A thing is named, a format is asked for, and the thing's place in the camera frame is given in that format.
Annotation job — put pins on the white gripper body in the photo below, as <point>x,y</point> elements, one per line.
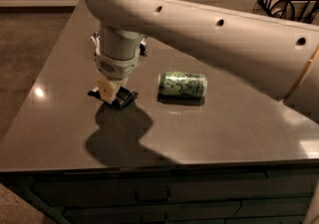
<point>117,67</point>

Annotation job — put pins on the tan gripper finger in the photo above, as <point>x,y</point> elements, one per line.
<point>108,89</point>
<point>122,83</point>

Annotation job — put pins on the black rxbar chocolate wrapper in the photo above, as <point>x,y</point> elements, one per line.
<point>123,97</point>

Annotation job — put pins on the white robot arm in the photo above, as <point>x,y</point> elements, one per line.
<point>278,58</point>

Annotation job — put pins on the blue white chip bag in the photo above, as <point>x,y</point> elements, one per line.
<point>143,43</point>

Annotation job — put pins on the green soda can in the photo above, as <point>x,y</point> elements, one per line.
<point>182,85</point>

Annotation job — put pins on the upper cabinet drawer handle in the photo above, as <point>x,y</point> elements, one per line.
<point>155,194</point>

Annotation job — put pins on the cabinet drawer handle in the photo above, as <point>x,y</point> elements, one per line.
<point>153,218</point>
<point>155,194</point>

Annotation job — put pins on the lower cabinet drawer handle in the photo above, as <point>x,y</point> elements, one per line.
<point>153,218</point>

